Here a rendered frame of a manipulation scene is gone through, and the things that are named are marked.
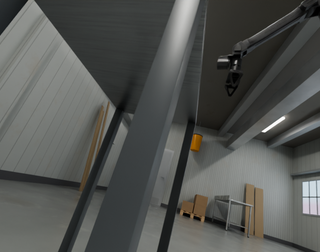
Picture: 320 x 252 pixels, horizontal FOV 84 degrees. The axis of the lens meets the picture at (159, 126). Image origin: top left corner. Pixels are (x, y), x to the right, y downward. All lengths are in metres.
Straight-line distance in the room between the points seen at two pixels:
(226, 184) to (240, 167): 0.91
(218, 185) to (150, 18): 7.25
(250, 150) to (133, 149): 8.05
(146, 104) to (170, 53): 0.08
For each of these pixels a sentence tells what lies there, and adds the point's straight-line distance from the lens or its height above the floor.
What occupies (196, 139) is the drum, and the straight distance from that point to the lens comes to 7.18.
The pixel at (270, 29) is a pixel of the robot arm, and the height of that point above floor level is 1.32.
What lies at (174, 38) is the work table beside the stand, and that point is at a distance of 0.28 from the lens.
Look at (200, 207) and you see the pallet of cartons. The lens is 6.13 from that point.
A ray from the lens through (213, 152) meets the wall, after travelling 7.71.
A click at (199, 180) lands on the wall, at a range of 7.41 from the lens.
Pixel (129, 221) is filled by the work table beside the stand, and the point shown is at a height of 0.37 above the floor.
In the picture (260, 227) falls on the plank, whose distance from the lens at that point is 7.67.
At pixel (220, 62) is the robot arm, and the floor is 1.14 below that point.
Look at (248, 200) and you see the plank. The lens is 7.62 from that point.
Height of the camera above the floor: 0.40
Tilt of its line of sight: 20 degrees up
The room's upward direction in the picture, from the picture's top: 17 degrees clockwise
